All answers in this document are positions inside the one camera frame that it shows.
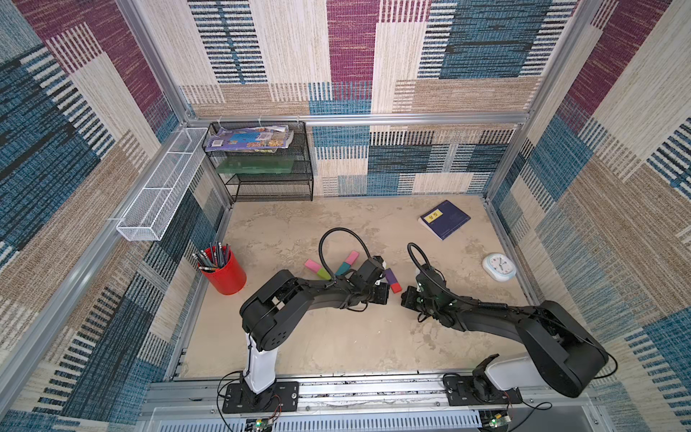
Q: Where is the purple block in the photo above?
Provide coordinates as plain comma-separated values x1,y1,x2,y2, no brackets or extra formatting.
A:
384,268,398,285

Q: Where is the teal long block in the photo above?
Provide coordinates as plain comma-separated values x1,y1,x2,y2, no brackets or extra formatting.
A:
335,262,351,275

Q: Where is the lime green block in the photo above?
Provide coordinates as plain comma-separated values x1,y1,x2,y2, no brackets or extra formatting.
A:
317,268,332,280

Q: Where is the pink block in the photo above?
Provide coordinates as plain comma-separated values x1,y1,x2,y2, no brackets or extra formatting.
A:
304,259,322,273
344,251,359,266

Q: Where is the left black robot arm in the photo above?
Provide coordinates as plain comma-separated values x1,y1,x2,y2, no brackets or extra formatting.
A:
239,263,388,395

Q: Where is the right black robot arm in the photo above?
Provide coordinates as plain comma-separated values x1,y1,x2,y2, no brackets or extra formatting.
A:
401,286,609,398

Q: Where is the dark blue notebook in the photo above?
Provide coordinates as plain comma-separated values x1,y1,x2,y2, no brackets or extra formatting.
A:
419,200,471,240

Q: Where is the white round clock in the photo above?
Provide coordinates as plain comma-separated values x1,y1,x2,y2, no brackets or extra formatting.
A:
482,253,516,283

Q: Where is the red pen cup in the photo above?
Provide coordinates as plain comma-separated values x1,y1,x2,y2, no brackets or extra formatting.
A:
198,245,248,295

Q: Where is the green tray in rack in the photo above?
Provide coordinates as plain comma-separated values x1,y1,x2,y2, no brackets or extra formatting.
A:
216,157,294,175

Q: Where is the colourful magazine on rack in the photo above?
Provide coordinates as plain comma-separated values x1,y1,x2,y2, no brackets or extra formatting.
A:
203,125,294,153

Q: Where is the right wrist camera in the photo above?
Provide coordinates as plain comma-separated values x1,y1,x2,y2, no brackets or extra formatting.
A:
416,264,449,296

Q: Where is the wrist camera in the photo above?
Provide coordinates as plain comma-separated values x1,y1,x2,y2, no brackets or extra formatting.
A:
348,256,385,291
416,264,449,296

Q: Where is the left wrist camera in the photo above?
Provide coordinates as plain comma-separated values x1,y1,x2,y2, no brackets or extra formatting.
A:
348,256,385,291

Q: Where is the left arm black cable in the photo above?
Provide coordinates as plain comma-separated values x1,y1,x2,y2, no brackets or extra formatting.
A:
317,227,374,282

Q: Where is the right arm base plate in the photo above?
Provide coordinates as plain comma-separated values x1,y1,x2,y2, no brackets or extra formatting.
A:
442,373,523,407

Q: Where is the black wire shelf rack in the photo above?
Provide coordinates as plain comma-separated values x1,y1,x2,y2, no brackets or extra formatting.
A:
203,121,314,203

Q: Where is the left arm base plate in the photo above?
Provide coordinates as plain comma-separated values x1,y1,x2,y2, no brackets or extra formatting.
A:
221,382,300,414

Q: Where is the white wire wall basket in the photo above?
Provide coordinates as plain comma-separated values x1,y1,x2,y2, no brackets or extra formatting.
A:
117,128,205,241

